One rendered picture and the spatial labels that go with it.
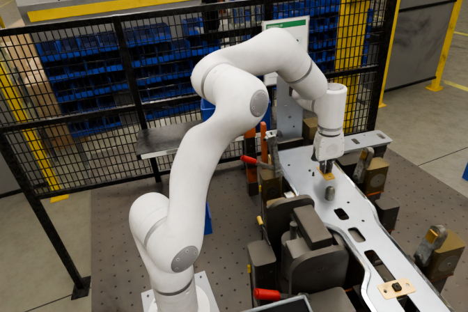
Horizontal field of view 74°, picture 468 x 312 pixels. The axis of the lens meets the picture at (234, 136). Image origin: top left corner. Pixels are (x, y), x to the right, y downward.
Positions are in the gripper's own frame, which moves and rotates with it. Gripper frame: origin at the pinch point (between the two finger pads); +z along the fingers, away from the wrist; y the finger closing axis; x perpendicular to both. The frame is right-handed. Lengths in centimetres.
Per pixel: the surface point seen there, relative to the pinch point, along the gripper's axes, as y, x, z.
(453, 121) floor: 227, 148, 103
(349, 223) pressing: -4.6, -24.6, 2.7
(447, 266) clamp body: 13.1, -43.6, 5.0
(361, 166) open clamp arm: 10.1, -6.2, -1.9
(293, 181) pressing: -13.1, -1.0, 2.8
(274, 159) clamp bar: -20.4, -1.9, -9.5
